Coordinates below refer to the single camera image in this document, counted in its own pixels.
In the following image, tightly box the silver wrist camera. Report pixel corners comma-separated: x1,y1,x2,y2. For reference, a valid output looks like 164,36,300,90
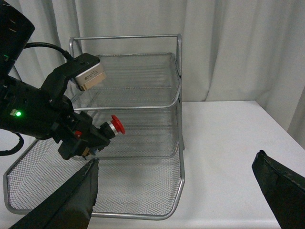
74,62,107,91

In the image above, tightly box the silver mesh tray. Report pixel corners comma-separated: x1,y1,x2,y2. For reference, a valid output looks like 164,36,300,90
3,140,184,220
70,53,182,111
86,107,179,159

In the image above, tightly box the red emergency stop button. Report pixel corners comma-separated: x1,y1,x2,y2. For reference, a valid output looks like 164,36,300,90
99,115,125,139

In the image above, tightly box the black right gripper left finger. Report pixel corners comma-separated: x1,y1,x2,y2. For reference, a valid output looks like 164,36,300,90
11,159,99,229

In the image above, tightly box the grey curtain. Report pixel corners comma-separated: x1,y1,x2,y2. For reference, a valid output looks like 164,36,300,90
10,0,305,145

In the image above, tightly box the black camera cable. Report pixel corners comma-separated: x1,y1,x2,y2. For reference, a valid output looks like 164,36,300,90
0,42,75,156

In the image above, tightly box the silver mesh bottom tray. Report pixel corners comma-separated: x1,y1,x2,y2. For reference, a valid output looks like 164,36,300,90
86,107,179,159

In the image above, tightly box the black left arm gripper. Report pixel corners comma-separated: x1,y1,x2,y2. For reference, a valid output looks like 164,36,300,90
0,53,111,160

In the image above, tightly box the silver metal rack frame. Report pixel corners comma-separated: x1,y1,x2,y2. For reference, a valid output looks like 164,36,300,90
68,33,185,151

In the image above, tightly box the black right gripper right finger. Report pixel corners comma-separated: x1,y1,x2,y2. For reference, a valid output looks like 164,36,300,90
252,150,305,229

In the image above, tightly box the silver mesh top tray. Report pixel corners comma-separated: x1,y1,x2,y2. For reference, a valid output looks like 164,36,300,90
70,53,182,111

